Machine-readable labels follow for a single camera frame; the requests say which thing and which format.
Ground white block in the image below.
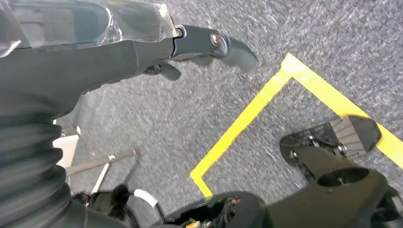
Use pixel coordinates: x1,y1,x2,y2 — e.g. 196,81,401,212
52,119,81,169

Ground yellow floor tape marking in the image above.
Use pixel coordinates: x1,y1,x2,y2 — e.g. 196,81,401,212
190,53,403,198

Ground grey metal rod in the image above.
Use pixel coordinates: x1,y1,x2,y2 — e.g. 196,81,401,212
65,148,140,176

